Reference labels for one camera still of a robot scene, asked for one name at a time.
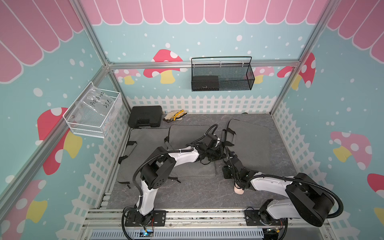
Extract black wire mesh basket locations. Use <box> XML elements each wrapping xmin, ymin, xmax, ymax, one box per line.
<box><xmin>191</xmin><ymin>56</ymin><xmax>255</xmax><ymax>91</ymax></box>

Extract black box in basket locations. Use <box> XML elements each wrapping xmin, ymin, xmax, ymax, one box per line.
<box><xmin>191</xmin><ymin>76</ymin><xmax>220</xmax><ymax>92</ymax></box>

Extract clear plastic bag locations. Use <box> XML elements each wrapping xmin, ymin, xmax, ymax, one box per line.
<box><xmin>69</xmin><ymin>87</ymin><xmax>115</xmax><ymax>135</ymax></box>

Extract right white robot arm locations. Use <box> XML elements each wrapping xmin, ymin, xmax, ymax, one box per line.
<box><xmin>223</xmin><ymin>149</ymin><xmax>344</xmax><ymax>227</ymax></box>

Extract grey laptop bag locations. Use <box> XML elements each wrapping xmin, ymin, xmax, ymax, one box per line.
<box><xmin>221</xmin><ymin>118</ymin><xmax>298</xmax><ymax>178</ymax></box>
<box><xmin>166</xmin><ymin>125</ymin><xmax>216</xmax><ymax>182</ymax></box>
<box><xmin>117</xmin><ymin>129</ymin><xmax>168</xmax><ymax>184</ymax></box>

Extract black plastic tool case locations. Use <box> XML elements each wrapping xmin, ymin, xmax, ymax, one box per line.
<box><xmin>128</xmin><ymin>106</ymin><xmax>163</xmax><ymax>129</ymax></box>

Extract pink computer mouse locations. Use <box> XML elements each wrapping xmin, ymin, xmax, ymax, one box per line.
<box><xmin>234</xmin><ymin>186</ymin><xmax>245</xmax><ymax>195</ymax></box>

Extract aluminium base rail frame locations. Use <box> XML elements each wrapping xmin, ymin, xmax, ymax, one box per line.
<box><xmin>78</xmin><ymin>191</ymin><xmax>340</xmax><ymax>240</ymax></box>

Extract white wire basket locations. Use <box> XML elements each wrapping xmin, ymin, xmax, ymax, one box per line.
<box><xmin>63</xmin><ymin>82</ymin><xmax>123</xmax><ymax>139</ymax></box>

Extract yellow black pliers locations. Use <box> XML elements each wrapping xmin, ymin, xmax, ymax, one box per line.
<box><xmin>173</xmin><ymin>110</ymin><xmax>187</xmax><ymax>121</ymax></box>

